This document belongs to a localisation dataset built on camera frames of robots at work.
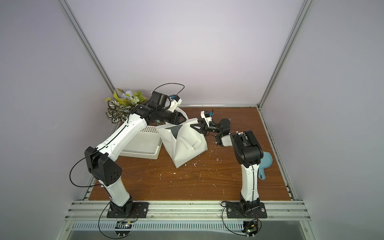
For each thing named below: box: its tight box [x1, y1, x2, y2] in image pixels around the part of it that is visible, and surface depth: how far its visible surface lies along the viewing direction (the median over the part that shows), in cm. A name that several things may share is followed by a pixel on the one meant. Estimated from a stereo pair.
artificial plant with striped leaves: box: [104, 88, 148, 124], surface depth 87 cm
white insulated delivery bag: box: [157, 117, 208, 169], surface depth 84 cm
